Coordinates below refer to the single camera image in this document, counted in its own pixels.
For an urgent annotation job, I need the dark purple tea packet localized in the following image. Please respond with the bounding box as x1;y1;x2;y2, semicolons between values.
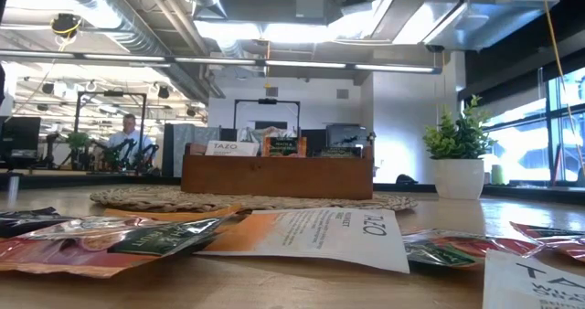
0;207;72;238
317;146;365;159

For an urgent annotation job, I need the white orange Tazo tea packet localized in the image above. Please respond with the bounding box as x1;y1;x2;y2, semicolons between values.
196;207;411;274
204;139;261;157
482;249;585;309

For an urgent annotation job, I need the brown wooden tea box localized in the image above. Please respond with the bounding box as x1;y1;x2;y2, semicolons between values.
180;143;375;200

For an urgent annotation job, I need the beige draped cloth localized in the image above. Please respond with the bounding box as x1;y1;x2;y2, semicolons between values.
237;125;298;145

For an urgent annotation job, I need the long ceiling light bar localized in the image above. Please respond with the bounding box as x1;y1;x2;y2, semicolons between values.
0;50;442;75

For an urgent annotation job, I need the grey partition screen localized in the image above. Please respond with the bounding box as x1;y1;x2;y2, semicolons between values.
162;123;221;178

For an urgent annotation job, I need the person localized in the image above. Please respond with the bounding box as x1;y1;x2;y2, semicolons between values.
107;113;154;171

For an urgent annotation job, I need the round woven placemat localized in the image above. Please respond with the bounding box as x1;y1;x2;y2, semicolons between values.
90;184;418;214

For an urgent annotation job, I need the green plant in white pot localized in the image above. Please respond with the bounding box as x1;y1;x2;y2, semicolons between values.
422;94;497;201

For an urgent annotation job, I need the small background plant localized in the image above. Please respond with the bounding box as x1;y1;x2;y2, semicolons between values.
65;130;91;171

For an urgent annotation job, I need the black yellow ceiling reel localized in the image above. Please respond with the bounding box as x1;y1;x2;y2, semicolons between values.
49;12;83;38

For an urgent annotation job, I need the black background rig frame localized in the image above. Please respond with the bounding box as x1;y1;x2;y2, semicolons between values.
233;97;302;157
74;89;148;173

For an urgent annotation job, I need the black aluminium table frame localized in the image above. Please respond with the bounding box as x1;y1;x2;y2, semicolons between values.
0;171;585;206

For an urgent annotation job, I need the silver metal post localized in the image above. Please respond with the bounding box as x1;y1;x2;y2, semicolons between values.
6;171;22;205

